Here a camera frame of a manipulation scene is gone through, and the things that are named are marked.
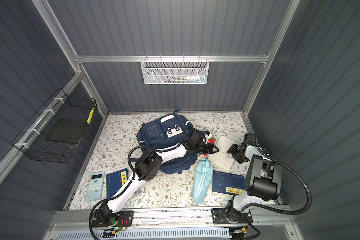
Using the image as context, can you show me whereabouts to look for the pens in white basket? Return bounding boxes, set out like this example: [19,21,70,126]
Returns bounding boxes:
[162,76,206,83]

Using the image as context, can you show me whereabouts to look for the white notebook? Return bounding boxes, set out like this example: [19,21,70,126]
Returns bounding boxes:
[208,136,239,171]

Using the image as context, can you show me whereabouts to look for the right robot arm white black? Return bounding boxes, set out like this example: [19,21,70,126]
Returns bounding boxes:
[226,133,283,223]

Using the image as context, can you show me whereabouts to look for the black wire wall basket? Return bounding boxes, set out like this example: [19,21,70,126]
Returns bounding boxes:
[12,90,97,164]

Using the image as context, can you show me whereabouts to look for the clear plastic ruler set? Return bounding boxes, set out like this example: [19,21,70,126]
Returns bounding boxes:
[133,188,142,197]

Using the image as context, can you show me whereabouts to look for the white wire mesh basket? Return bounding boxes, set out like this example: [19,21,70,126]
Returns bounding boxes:
[141,59,210,85]

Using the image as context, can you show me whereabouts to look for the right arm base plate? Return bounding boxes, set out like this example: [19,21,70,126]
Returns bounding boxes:
[211,208,253,225]

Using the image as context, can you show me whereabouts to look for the light green calculator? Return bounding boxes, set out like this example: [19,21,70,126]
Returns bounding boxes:
[85,171,105,202]

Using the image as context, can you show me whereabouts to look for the red card pack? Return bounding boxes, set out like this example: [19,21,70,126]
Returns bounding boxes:
[204,131,216,144]

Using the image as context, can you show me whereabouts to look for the navy blue student backpack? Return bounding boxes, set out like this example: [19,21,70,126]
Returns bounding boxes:
[137,113,197,175]

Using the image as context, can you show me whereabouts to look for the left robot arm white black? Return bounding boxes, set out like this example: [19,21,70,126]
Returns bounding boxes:
[90,128,220,226]

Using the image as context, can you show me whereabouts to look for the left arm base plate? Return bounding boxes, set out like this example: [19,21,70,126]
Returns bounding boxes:
[91,210,135,228]

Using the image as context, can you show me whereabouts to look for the navy notebook yellow label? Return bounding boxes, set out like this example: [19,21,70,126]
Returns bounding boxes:
[106,168,129,199]
[212,171,245,196]

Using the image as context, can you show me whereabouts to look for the light blue pencil pouch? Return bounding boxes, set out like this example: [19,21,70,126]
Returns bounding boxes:
[192,158,214,205]

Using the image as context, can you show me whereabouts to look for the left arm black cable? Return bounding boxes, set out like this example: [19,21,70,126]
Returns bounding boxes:
[88,125,196,240]

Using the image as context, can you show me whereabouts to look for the aluminium front rail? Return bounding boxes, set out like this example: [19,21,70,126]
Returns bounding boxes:
[47,205,295,232]

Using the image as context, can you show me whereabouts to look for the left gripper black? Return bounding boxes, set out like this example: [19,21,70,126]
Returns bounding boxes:
[194,143,220,155]

